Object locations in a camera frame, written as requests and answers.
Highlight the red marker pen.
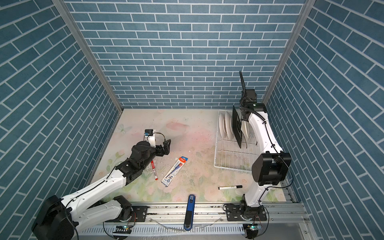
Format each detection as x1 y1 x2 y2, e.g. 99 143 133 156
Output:
151 160 158 181

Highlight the right circuit board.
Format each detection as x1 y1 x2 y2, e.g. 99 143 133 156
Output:
245 224 262 231

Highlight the left circuit board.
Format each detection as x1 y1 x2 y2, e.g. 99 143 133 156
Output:
113 225 132 235

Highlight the white square plate black rim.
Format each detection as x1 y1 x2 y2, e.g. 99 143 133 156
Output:
239 71 246 95

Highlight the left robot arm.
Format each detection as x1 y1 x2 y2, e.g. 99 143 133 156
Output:
32 140 171 240

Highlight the white wire dish rack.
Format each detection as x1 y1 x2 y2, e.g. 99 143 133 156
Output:
214 110 261 173

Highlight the blue black handheld device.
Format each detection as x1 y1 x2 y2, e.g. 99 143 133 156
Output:
184 194 196 231

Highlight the white round plate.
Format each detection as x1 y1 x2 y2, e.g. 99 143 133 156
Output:
225 112 235 141
219 113 227 139

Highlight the white cable duct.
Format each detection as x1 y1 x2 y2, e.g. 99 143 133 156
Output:
80 224 245 237

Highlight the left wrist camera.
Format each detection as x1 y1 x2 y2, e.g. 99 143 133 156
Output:
144 129 156 148

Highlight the circuit board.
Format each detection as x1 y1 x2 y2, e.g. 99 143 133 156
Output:
113 225 132 235
245 224 262 231

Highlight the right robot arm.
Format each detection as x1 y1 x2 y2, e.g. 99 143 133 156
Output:
240 89 292 221

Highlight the pen package red blue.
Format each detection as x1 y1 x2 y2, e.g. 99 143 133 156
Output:
161 156 188 187

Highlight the aluminium rail frame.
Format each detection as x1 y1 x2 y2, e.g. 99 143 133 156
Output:
56 201 319 240

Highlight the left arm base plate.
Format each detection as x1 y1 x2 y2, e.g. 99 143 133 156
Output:
119 206 148 222

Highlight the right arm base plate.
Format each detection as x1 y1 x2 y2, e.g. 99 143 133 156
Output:
223 204 267 222

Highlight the black white marker pen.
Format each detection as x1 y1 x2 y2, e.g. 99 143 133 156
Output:
218 185 243 190

